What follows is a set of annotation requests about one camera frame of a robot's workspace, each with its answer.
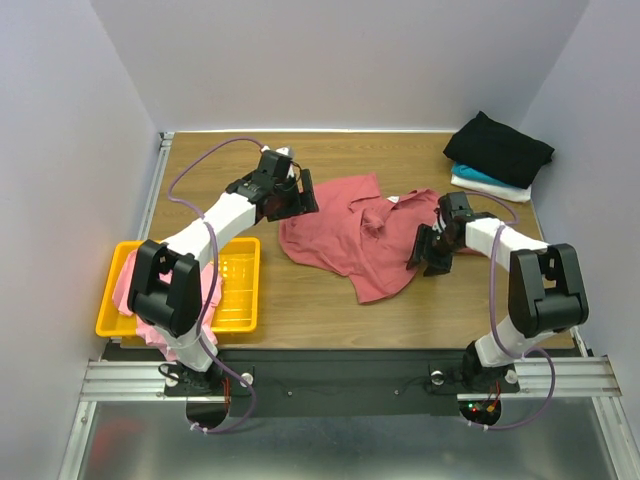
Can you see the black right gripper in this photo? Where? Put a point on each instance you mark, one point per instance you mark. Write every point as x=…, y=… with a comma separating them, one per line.
x=435, y=245

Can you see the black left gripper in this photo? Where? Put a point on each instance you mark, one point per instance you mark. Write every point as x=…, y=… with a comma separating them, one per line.
x=306, y=203

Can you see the red t shirt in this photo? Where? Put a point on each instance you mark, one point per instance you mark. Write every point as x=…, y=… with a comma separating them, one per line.
x=360, y=234

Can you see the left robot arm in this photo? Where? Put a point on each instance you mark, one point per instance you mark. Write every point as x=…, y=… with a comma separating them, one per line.
x=165, y=290

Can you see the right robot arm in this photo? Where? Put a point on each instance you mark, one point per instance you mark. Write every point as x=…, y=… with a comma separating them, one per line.
x=536, y=289

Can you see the teal folded t shirt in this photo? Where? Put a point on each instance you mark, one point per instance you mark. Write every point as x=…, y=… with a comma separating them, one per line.
x=469, y=173

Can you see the yellow plastic basket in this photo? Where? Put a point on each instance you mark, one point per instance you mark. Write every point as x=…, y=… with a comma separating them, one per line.
x=239, y=267

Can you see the white folded t shirt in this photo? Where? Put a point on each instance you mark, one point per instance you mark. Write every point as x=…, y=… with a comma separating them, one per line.
x=512, y=194

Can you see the black folded t shirt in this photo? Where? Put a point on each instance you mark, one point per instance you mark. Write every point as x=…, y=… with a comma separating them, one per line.
x=498, y=151

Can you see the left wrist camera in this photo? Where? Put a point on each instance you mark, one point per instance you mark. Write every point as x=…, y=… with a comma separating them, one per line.
x=286, y=151

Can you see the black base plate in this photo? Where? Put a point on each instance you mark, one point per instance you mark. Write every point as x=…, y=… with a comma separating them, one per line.
x=332, y=383

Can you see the aluminium frame rail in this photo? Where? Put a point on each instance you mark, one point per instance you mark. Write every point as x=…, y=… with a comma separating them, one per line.
x=124, y=381

